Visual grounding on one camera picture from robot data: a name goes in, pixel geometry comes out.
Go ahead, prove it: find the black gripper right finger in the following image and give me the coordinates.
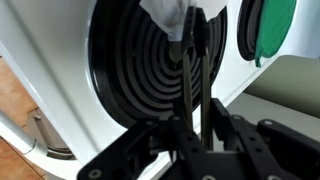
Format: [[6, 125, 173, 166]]
[[194, 8, 213, 150]]

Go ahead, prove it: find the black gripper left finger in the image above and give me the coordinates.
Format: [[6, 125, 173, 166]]
[[181, 6, 196, 129]]

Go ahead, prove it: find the white tissue paper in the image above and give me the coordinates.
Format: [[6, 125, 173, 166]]
[[139, 0, 229, 42]]

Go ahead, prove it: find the green round pad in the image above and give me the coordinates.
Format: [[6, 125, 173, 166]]
[[255, 0, 297, 67]]

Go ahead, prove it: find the black coil burner front right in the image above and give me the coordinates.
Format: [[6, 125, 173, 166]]
[[88, 0, 228, 129]]

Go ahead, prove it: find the white electric stove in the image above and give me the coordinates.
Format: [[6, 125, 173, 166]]
[[0, 0, 320, 180]]

